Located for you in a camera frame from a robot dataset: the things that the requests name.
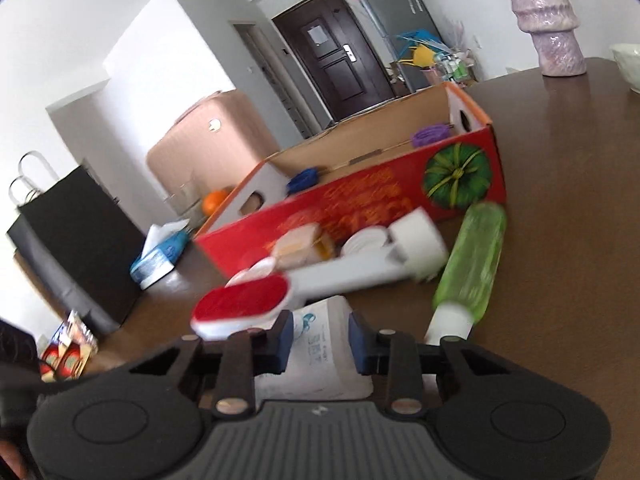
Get pink suitcase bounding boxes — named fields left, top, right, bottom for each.
left=146, top=90, right=279, bottom=194

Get snack packages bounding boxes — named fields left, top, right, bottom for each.
left=39, top=311, right=99, bottom=382

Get dark front door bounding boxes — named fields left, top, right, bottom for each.
left=273, top=0, right=395, bottom=122

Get blue tissue pack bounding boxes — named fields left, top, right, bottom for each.
left=130, top=220, right=190, bottom=290

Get green spray bottle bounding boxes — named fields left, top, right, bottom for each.
left=425, top=202, right=506, bottom=344

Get black paper bag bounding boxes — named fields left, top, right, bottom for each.
left=8, top=166, right=144, bottom=336

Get red cardboard box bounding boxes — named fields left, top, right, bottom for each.
left=194, top=84, right=506, bottom=276

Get purple plastic lid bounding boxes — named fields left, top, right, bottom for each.
left=411, top=124, right=451, bottom=148

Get white round container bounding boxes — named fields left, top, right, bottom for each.
left=341, top=226, right=390, bottom=257
left=226, top=257, right=277, bottom=287

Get blue plastic lid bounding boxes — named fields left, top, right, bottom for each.
left=286, top=167, right=320, bottom=196

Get white plastic bottle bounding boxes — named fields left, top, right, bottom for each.
left=255, top=296, right=373, bottom=404

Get red white lint brush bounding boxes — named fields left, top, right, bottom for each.
left=190, top=208, right=449, bottom=340

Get pink ceramic vase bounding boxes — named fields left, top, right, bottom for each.
left=510, top=0, right=587, bottom=78

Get yellow watering can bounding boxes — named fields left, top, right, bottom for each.
left=399, top=44, right=436, bottom=70

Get grey refrigerator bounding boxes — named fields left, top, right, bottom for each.
left=359, top=0, right=442, bottom=91

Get glass cup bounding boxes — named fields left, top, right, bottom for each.
left=165, top=180, right=203, bottom=221

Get white bowl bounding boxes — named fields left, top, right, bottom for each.
left=610, top=44, right=640, bottom=93

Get orange fruit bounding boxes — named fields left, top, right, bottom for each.
left=201, top=188, right=233, bottom=217

